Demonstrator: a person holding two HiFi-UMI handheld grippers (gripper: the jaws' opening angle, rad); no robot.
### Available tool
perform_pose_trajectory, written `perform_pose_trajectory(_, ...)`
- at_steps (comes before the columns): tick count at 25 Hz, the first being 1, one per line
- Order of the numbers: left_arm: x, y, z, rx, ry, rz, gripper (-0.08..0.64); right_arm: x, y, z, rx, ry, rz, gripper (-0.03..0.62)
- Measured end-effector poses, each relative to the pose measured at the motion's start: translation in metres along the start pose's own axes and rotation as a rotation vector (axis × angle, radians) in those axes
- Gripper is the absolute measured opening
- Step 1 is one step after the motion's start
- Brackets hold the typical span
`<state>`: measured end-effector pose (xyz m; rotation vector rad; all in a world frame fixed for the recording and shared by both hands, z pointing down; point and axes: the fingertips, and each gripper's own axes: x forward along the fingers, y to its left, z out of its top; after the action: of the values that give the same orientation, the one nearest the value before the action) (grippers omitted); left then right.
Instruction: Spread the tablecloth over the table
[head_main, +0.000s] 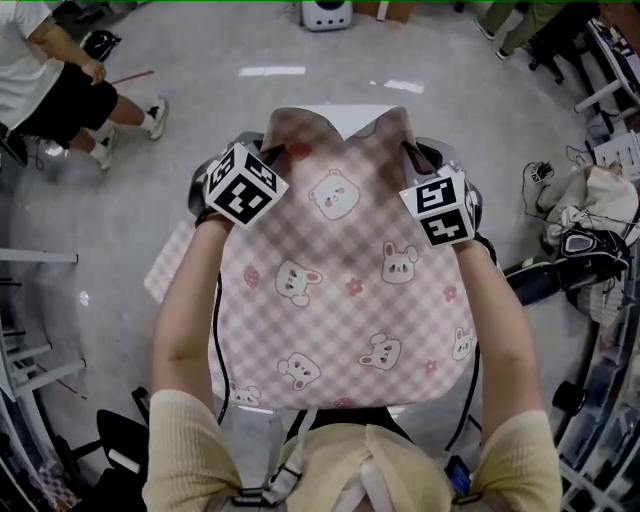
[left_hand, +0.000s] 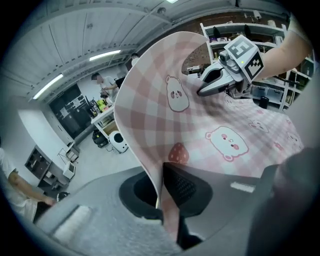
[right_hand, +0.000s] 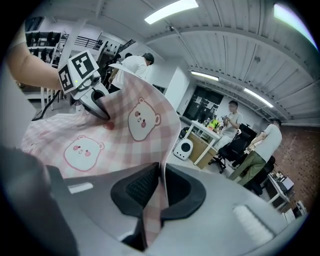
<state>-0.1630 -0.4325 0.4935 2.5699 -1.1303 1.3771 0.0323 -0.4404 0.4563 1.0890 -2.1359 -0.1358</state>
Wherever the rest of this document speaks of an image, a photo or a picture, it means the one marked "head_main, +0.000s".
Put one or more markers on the person's right forearm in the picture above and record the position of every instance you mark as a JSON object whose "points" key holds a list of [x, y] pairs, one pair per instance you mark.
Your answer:
{"points": [[495, 330]]}

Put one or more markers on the black helmet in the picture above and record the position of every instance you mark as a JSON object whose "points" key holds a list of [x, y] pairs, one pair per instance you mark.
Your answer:
{"points": [[100, 45]]}

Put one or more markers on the person's left forearm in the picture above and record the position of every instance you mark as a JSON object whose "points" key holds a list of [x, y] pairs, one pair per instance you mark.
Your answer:
{"points": [[190, 310]]}

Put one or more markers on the beige cloth pile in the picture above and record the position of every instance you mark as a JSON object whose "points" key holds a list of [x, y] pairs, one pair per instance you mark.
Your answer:
{"points": [[595, 200]]}

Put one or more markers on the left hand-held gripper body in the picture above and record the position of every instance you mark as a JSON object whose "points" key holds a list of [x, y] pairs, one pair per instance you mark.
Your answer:
{"points": [[242, 187]]}

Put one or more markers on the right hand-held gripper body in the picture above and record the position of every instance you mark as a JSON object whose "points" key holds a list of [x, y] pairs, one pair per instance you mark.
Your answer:
{"points": [[442, 205]]}

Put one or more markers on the black and grey backpack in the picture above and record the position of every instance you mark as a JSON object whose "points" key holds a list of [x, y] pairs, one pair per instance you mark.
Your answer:
{"points": [[592, 252]]}

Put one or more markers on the metal storage rack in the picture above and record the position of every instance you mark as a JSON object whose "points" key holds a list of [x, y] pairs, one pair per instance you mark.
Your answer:
{"points": [[610, 425]]}

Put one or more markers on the person's yellow knit top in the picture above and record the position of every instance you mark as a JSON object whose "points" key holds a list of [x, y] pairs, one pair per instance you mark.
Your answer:
{"points": [[350, 465]]}

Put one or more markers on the white round pet carrier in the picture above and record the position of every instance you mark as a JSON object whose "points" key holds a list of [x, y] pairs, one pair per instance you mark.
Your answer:
{"points": [[327, 14]]}

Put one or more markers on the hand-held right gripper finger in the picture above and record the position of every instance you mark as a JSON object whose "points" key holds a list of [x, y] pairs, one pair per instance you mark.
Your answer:
{"points": [[425, 157]]}

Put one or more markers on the black power adapter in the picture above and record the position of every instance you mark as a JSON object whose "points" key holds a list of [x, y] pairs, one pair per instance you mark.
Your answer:
{"points": [[541, 172]]}

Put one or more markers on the white desk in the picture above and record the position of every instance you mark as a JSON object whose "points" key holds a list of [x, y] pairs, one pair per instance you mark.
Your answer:
{"points": [[607, 80]]}

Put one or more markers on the small blue-screen device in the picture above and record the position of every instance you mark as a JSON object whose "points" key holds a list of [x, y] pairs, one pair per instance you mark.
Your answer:
{"points": [[457, 475]]}

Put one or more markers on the pink checked bear-print cloth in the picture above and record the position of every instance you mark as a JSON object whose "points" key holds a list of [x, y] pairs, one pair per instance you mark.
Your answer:
{"points": [[340, 280]]}

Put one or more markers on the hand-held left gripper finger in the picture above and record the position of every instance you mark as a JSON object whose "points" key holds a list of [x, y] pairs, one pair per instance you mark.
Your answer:
{"points": [[274, 156]]}

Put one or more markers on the black office chair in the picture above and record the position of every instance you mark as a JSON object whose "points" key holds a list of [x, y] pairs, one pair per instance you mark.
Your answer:
{"points": [[555, 45]]}

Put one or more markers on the small pink checkered cloth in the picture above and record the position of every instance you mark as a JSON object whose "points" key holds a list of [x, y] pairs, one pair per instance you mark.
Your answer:
{"points": [[57, 485]]}

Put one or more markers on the white table frame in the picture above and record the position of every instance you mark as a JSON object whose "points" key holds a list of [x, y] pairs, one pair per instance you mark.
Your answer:
{"points": [[35, 360]]}

